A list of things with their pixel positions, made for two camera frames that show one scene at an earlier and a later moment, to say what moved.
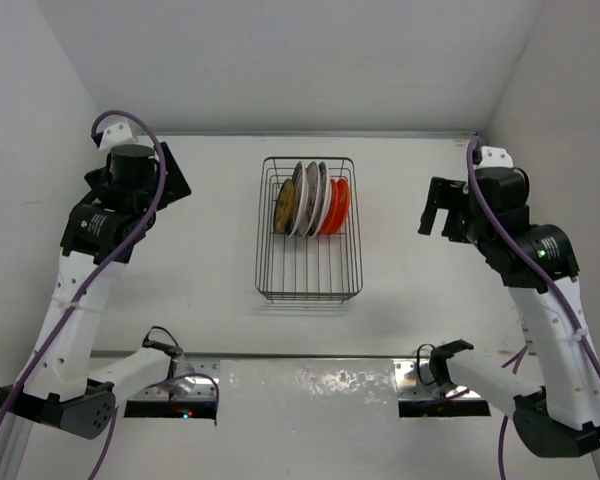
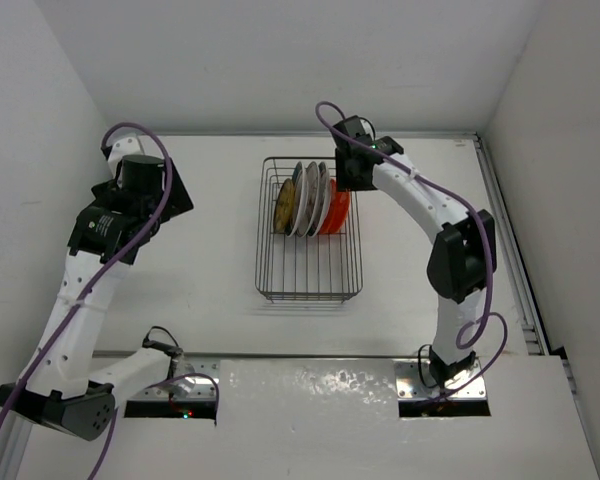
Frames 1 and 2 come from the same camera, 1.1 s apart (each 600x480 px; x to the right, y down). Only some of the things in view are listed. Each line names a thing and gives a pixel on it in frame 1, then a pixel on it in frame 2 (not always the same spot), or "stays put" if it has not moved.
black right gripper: x=445 y=193 to x=345 y=182
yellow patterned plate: x=284 y=206 stays put
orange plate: x=335 y=220 stays put
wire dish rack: x=308 y=247 stays put
